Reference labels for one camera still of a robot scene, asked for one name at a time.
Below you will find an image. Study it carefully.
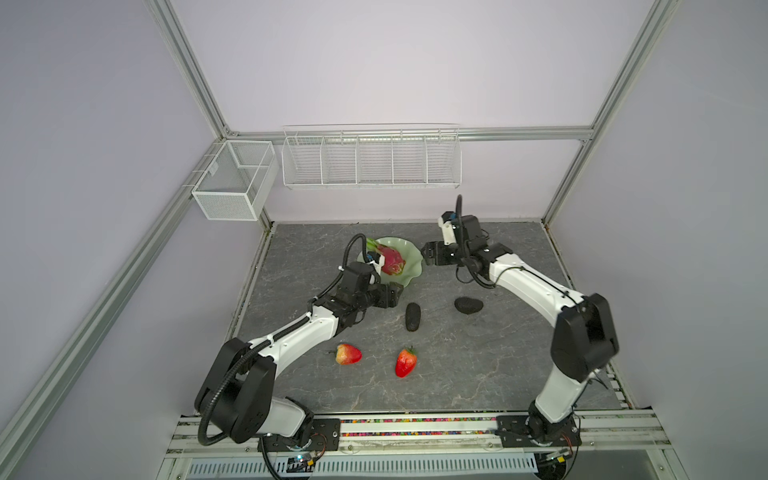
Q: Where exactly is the green scalloped fruit bowl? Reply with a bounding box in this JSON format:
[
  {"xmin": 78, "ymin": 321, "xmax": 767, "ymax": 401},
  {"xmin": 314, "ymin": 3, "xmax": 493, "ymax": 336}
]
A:
[{"xmin": 377, "ymin": 237, "xmax": 423, "ymax": 287}]

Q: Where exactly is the pink dragon fruit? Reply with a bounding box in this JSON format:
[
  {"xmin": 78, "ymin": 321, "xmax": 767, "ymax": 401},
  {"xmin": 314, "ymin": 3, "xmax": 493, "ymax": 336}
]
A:
[{"xmin": 366, "ymin": 238, "xmax": 406, "ymax": 276}]

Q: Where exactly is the dark avocado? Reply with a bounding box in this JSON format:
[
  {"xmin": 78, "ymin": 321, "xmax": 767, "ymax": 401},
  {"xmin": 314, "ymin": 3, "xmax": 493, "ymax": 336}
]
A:
[
  {"xmin": 405, "ymin": 302, "xmax": 422, "ymax": 332},
  {"xmin": 454, "ymin": 297, "xmax": 484, "ymax": 315}
]

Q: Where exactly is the red strawberry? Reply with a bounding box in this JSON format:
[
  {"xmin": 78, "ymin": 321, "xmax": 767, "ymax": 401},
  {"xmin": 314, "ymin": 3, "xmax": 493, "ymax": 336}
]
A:
[{"xmin": 395, "ymin": 347, "xmax": 418, "ymax": 378}]

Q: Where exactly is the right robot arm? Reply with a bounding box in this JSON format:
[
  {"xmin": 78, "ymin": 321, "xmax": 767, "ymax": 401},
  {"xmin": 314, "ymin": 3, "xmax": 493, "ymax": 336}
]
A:
[{"xmin": 421, "ymin": 210, "xmax": 619, "ymax": 445}]

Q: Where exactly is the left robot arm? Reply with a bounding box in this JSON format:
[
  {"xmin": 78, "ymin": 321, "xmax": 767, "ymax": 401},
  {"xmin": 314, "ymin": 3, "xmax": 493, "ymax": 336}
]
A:
[{"xmin": 194, "ymin": 262, "xmax": 404, "ymax": 446}]

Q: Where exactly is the white vent grille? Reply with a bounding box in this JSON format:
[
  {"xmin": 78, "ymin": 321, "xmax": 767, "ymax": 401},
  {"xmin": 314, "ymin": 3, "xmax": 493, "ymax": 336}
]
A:
[{"xmin": 186, "ymin": 452, "xmax": 539, "ymax": 479}]

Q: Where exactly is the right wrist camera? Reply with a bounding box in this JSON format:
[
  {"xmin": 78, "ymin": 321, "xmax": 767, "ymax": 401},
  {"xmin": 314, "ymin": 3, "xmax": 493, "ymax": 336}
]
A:
[{"xmin": 438, "ymin": 211, "xmax": 457, "ymax": 245}]

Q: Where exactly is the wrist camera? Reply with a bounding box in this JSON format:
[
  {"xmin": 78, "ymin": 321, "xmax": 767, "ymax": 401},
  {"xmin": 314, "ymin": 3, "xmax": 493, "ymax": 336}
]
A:
[
  {"xmin": 365, "ymin": 251, "xmax": 386, "ymax": 271},
  {"xmin": 438, "ymin": 211, "xmax": 457, "ymax": 245}
]

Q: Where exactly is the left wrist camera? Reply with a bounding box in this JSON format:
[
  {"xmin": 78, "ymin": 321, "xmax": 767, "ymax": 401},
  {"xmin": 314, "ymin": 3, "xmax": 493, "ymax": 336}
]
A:
[{"xmin": 365, "ymin": 251, "xmax": 386, "ymax": 271}]

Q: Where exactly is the white wire shelf basket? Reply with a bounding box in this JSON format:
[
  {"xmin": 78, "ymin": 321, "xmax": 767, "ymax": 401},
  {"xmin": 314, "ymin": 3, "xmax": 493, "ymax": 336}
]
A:
[{"xmin": 282, "ymin": 123, "xmax": 463, "ymax": 189}]

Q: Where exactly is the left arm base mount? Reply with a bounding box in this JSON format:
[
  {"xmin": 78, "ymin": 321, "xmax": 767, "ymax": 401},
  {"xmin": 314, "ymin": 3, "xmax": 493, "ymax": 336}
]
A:
[{"xmin": 262, "ymin": 417, "xmax": 341, "ymax": 452}]

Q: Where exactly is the white wire box basket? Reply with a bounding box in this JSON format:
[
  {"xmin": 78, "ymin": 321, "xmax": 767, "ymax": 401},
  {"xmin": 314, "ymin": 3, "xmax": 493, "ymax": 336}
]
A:
[{"xmin": 192, "ymin": 140, "xmax": 279, "ymax": 221}]

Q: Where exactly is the aluminium front rail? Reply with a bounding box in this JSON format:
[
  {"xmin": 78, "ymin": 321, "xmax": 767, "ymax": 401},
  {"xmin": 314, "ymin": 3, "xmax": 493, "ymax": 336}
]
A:
[{"xmin": 167, "ymin": 409, "xmax": 672, "ymax": 458}]

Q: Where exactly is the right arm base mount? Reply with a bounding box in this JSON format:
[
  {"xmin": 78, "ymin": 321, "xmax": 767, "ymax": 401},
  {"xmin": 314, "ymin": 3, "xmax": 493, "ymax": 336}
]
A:
[{"xmin": 495, "ymin": 414, "xmax": 582, "ymax": 448}]

